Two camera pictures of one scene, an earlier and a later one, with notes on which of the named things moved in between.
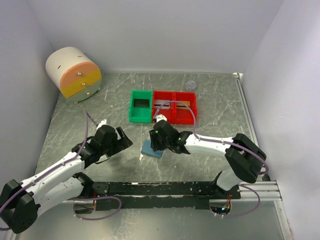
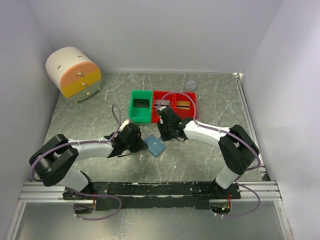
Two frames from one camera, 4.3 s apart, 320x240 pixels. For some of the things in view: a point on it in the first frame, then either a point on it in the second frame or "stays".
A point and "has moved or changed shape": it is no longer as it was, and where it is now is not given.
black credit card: [141, 103] stays
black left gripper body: [114, 145] → [132, 144]
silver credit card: [158, 103] stays
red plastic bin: [167, 108] stays
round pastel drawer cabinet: [74, 72] stays
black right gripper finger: [159, 145] → [166, 135]
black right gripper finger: [153, 137] → [161, 127]
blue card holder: [147, 150] has moved or changed shape
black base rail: [128, 195] stays
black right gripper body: [167, 143] → [167, 127]
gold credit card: [179, 106] stays
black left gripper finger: [126, 141] → [141, 144]
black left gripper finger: [116, 151] → [134, 150]
